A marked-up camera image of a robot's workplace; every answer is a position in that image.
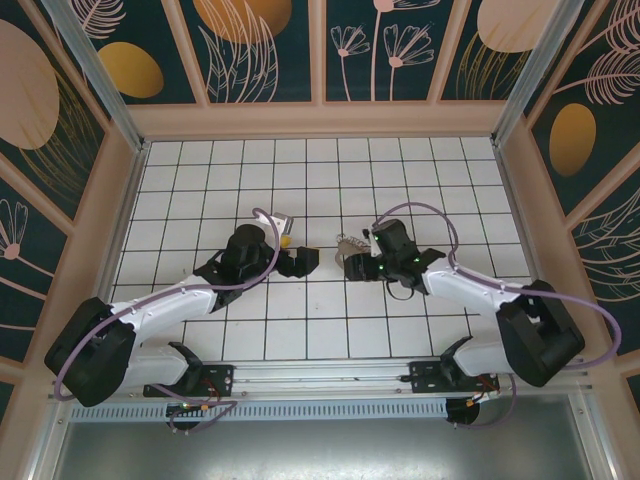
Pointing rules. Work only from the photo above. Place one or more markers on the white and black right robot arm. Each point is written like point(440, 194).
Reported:
point(460, 287)

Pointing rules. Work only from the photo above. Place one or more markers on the aluminium corner post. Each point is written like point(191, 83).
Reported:
point(540, 75)
point(95, 80)

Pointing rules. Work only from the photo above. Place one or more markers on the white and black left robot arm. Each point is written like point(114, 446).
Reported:
point(165, 302)

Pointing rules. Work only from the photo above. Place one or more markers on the grey metal sheet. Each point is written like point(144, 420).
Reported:
point(320, 450)

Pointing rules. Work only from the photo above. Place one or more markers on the aluminium table edge rail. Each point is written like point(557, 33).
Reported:
point(520, 225)
point(127, 205)

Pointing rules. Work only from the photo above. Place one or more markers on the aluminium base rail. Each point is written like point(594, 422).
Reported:
point(320, 377)

